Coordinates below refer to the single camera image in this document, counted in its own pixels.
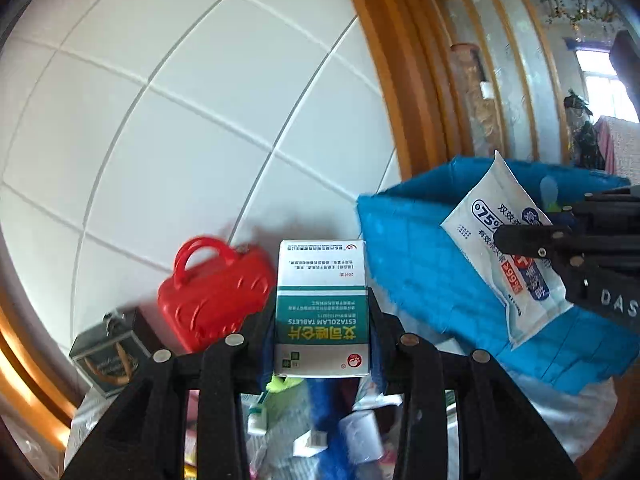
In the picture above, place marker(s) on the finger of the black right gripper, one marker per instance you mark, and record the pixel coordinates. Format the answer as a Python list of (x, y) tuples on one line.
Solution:
[(545, 242)]

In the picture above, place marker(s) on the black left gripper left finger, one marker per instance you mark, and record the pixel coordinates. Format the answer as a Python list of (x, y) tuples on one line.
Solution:
[(142, 435)]

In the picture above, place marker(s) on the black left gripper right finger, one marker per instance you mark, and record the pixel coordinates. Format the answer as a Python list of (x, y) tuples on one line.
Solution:
[(462, 408)]

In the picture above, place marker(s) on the alcohol wipes packet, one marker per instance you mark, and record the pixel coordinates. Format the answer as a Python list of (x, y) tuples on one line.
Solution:
[(530, 290)]

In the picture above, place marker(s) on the estazolam tablets box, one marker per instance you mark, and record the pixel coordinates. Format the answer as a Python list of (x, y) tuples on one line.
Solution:
[(322, 310)]

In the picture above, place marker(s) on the dark gift box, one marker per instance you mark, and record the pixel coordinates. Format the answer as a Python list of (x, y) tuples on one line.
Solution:
[(109, 353)]

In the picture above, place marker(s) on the blue fabric storage bin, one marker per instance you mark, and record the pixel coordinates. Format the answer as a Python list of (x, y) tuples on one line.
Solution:
[(424, 273)]

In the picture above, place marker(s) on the red toy suitcase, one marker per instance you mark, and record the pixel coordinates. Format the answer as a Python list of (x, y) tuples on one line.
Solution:
[(212, 289)]

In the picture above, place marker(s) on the white pill bottle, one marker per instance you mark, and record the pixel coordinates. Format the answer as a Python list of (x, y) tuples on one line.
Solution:
[(363, 440)]

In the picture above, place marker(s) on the rolled patterned paper tube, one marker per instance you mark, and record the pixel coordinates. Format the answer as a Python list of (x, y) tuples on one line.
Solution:
[(480, 99)]

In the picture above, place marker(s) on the wooden slat glass partition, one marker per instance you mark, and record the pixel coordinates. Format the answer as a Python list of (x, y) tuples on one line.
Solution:
[(518, 59)]

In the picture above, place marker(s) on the window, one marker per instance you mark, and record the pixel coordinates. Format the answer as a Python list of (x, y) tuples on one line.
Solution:
[(595, 63)]

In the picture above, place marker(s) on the brown wooden door frame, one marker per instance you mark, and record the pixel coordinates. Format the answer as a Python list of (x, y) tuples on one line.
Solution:
[(411, 51)]

